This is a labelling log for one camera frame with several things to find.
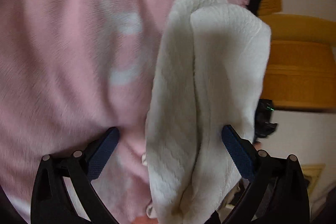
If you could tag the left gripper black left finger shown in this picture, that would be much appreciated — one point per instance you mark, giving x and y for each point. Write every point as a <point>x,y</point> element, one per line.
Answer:
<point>51,202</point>

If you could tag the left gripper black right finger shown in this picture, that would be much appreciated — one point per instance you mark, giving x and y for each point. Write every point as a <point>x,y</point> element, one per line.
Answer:
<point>275,193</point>

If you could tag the white knitted garment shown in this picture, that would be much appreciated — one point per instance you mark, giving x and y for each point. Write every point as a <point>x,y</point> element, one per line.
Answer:
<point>209,73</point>

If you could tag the wooden wardrobe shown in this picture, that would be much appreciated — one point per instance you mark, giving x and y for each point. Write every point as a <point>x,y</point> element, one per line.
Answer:
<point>300,74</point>

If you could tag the pink patterned bed quilt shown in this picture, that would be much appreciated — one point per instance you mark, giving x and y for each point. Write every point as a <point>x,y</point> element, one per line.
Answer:
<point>71,69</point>

